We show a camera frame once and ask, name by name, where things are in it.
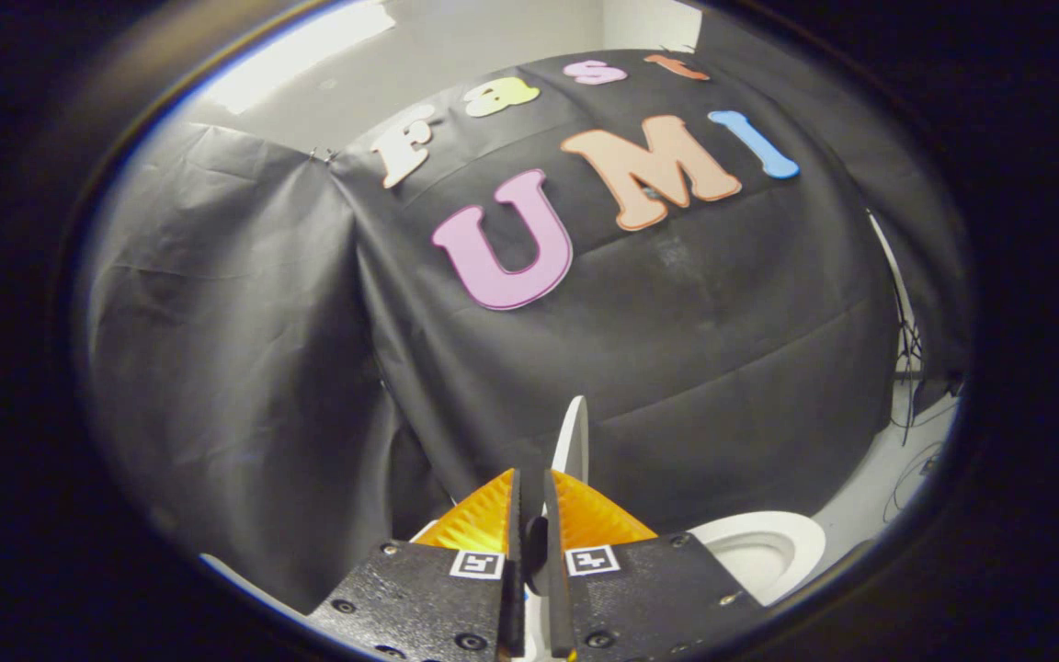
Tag black backdrop cloth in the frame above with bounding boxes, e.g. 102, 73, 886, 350
79, 9, 972, 615

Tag white toilet lid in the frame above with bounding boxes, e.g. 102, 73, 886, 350
523, 395, 591, 662

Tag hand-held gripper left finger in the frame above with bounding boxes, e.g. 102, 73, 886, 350
307, 468, 528, 662

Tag tangled floor cables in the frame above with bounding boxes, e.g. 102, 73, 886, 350
883, 395, 951, 525

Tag black tripod stand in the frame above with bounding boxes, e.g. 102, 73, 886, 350
865, 211, 928, 444

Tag white toilet bowl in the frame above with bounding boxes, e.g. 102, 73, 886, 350
688, 510, 827, 608

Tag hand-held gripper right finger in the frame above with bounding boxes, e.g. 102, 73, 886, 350
542, 468, 767, 662

